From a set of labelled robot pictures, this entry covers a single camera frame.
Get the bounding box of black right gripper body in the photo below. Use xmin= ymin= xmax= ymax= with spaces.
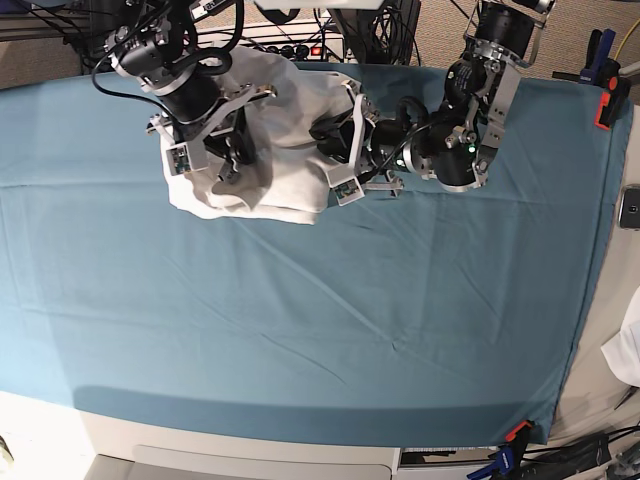
xmin=154 ymin=74 xmax=275 ymax=160

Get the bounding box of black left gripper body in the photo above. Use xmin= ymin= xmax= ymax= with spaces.
xmin=356 ymin=112 xmax=430 ymax=180

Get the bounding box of white T-shirt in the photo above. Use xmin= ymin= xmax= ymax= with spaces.
xmin=163 ymin=47 xmax=353 ymax=225

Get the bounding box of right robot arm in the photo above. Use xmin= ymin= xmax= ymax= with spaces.
xmin=101 ymin=1 xmax=277 ymax=185

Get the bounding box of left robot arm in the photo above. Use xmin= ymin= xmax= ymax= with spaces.
xmin=310 ymin=1 xmax=554 ymax=206

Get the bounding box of teal table cloth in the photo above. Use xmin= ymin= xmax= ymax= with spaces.
xmin=1 ymin=77 xmax=634 ymax=447

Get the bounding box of orange black right clamp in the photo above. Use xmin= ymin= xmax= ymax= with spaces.
xmin=594 ymin=76 xmax=631 ymax=130

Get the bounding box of silver device at edge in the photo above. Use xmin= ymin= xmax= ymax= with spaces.
xmin=617 ymin=184 xmax=640 ymax=231

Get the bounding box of orange black corner clamp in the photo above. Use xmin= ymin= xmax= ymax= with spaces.
xmin=505 ymin=420 xmax=536 ymax=450

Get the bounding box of white cloth at edge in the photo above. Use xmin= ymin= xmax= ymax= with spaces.
xmin=601 ymin=322 xmax=639 ymax=387

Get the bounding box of blue spring clamp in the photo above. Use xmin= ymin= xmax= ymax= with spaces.
xmin=466 ymin=447 xmax=524 ymax=480

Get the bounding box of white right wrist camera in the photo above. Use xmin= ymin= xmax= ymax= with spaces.
xmin=147 ymin=114 xmax=209 ymax=176

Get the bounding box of black cable bundle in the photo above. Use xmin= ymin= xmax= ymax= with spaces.
xmin=314 ymin=0 xmax=424 ymax=67

